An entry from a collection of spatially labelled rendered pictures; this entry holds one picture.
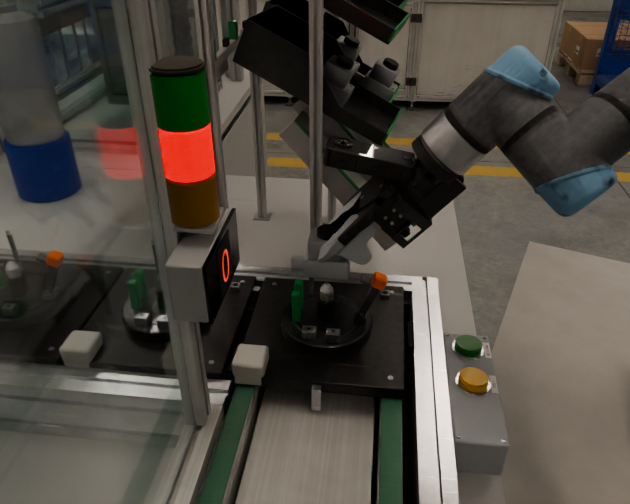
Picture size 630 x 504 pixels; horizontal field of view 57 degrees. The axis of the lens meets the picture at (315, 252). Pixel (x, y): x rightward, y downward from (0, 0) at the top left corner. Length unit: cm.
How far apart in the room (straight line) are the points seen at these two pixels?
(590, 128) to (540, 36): 418
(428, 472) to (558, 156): 39
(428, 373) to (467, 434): 12
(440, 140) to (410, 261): 59
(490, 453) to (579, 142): 39
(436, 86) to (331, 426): 418
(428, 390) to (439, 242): 57
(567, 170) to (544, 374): 46
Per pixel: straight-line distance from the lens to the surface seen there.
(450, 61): 480
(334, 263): 81
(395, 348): 87
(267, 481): 78
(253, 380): 83
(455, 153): 71
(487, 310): 261
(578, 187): 69
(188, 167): 56
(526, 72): 70
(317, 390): 81
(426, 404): 82
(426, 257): 129
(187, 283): 58
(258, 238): 134
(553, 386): 104
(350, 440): 82
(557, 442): 96
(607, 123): 71
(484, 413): 82
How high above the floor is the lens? 155
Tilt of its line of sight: 33 degrees down
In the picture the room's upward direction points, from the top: straight up
